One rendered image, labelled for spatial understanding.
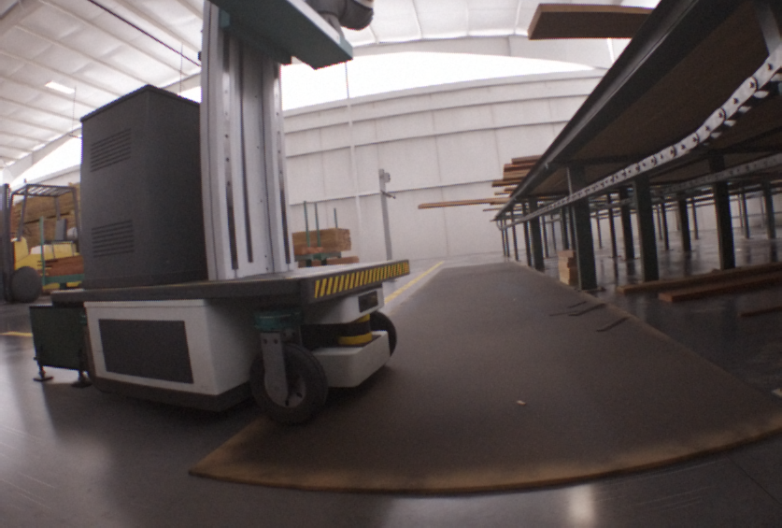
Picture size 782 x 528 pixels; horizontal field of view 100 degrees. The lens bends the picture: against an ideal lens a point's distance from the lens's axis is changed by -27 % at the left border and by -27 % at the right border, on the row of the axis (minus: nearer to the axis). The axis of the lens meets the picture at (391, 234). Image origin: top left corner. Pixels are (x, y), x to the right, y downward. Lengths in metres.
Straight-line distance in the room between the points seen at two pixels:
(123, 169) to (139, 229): 0.18
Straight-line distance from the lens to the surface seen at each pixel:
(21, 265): 8.90
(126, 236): 1.23
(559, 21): 1.11
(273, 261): 1.35
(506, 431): 0.86
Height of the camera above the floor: 0.37
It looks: 2 degrees up
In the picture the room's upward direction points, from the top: 6 degrees counter-clockwise
